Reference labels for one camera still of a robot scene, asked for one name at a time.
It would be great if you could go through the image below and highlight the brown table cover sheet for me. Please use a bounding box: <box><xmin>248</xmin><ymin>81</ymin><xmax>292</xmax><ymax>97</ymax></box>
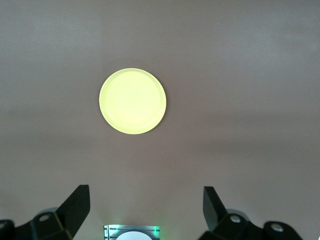
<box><xmin>0</xmin><ymin>0</ymin><xmax>320</xmax><ymax>240</ymax></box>

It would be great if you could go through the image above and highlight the yellow round plate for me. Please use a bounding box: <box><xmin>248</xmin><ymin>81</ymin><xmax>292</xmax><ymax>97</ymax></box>
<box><xmin>98</xmin><ymin>67</ymin><xmax>167</xmax><ymax>135</ymax></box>

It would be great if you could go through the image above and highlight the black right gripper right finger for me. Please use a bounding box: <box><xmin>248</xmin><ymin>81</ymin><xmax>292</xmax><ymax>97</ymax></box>
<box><xmin>197</xmin><ymin>185</ymin><xmax>304</xmax><ymax>240</ymax></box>

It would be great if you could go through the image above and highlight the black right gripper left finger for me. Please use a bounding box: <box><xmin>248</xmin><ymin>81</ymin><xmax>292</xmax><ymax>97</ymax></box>
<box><xmin>0</xmin><ymin>184</ymin><xmax>91</xmax><ymax>240</ymax></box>

